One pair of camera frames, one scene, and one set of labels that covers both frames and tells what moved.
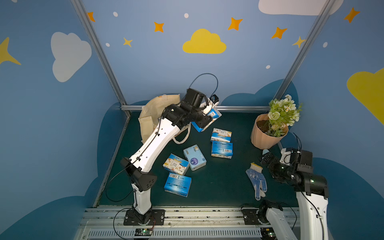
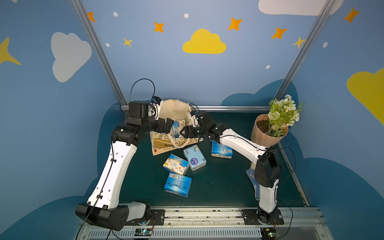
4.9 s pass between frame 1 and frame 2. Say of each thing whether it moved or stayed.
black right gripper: moved
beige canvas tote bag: moved
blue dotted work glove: stayed
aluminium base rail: stayed
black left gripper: moved
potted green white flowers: stayed
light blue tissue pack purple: stayed
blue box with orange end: stayed
